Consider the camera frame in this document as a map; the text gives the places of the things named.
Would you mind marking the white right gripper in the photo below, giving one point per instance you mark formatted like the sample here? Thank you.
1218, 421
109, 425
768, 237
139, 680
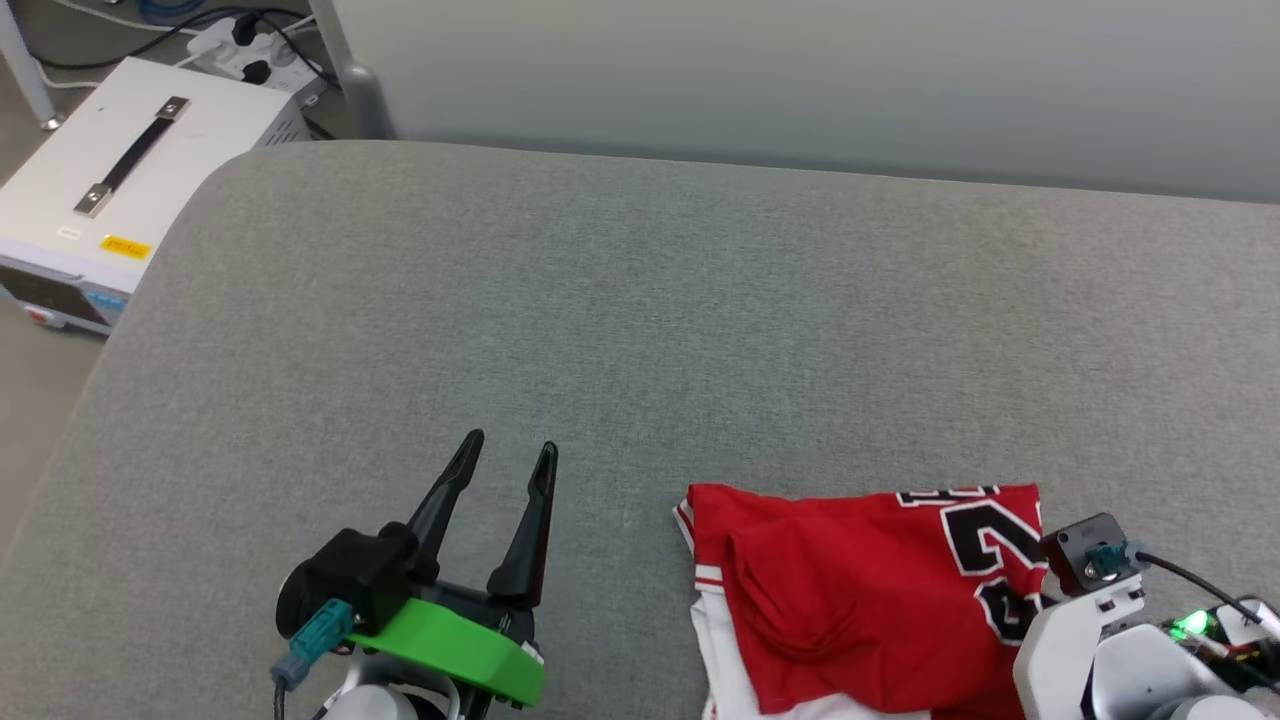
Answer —
1060, 640

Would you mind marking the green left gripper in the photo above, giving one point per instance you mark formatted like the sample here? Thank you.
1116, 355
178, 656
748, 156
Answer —
450, 645

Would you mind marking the red basketball jersey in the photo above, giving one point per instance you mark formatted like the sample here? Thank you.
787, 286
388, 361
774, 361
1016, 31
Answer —
850, 610

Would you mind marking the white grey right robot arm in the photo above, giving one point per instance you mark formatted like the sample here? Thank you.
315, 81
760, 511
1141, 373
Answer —
1170, 680

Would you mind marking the grey metal partition leg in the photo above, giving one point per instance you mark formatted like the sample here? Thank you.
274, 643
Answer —
355, 90

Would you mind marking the black power plug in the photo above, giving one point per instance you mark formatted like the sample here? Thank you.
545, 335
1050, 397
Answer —
245, 30
257, 72

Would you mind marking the white power strip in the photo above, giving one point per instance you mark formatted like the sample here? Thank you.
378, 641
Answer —
275, 55

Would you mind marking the white table leg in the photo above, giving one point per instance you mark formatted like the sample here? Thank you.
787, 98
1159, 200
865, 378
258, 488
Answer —
25, 70

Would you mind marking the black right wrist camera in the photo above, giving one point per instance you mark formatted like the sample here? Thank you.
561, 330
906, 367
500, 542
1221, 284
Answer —
1085, 550

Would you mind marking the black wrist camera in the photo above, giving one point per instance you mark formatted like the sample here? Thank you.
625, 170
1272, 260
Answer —
1085, 550
345, 575

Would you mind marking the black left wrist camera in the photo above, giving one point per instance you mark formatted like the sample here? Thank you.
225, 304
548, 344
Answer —
345, 575

